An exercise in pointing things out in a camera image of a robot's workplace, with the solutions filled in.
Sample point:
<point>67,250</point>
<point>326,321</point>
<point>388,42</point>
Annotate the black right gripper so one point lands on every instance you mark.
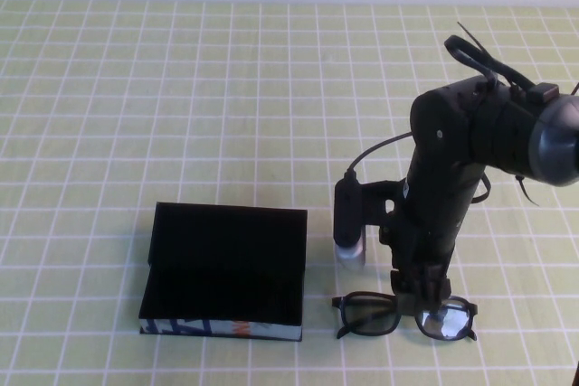
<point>420,246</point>

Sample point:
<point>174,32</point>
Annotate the black framed glasses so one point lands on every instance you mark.
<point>362,299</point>

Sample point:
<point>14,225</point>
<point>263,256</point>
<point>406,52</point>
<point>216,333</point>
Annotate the black printed glasses case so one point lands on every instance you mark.
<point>226,259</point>

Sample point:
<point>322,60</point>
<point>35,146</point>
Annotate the black zip tie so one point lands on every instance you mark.
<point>527,191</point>
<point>470,33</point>

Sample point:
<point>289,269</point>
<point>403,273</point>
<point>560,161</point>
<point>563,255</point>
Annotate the green checked tablecloth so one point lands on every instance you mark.
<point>203,110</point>

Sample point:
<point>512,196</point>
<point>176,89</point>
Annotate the right camera mount bracket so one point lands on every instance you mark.
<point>382,196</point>

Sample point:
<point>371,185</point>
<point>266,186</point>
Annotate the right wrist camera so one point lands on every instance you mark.
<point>348,219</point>

